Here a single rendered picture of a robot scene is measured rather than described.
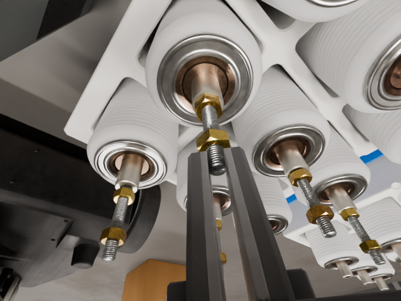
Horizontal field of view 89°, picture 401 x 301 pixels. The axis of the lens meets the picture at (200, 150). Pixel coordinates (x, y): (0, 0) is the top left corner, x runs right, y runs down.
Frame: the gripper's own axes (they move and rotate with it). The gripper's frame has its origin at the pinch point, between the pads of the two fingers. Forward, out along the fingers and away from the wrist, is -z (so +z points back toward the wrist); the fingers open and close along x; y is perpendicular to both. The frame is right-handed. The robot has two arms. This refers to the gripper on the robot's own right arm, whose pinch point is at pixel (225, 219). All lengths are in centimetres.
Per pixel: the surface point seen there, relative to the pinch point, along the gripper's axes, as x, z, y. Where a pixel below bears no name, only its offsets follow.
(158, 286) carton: 35, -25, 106
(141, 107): 7.0, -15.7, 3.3
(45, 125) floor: 37, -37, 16
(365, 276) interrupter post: -34, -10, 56
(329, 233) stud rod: -7.6, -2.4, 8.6
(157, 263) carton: 36, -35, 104
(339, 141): -17.3, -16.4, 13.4
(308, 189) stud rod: -7.7, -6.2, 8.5
